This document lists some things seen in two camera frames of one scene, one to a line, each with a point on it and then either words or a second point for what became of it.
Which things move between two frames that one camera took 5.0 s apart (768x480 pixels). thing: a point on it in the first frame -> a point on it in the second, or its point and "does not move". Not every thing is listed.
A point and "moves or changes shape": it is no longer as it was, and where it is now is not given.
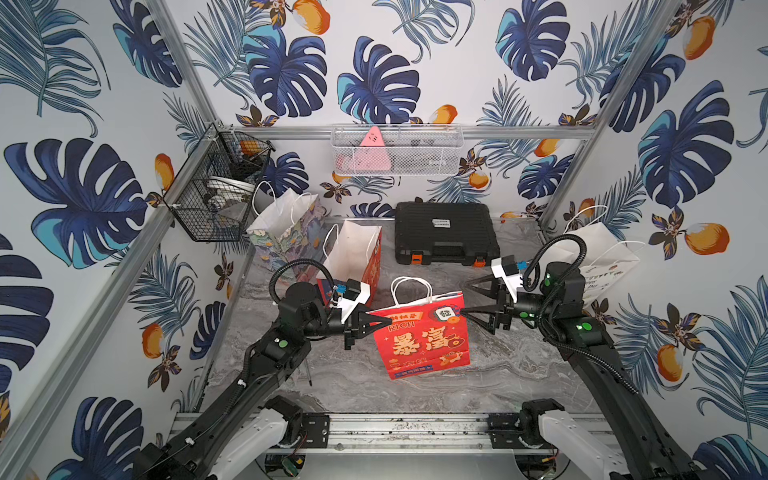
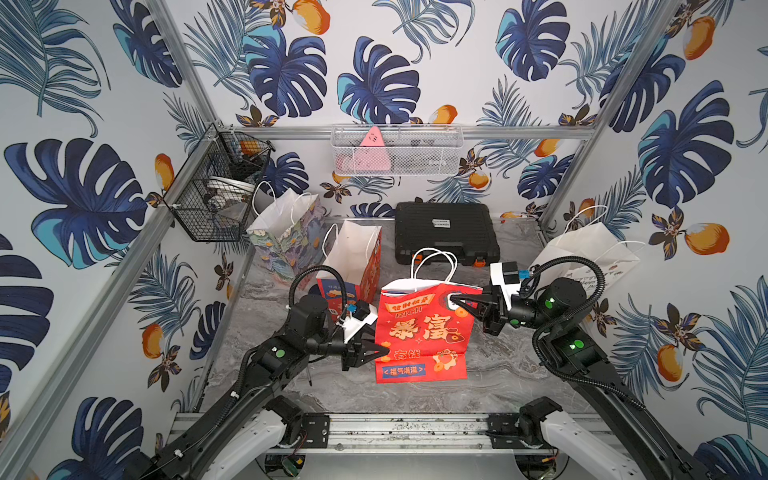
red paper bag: (426, 335) moves or changes shape
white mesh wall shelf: (397, 149) does not move
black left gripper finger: (369, 323) -> (365, 351)
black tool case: (445, 233) does not move
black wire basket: (212, 196) does not move
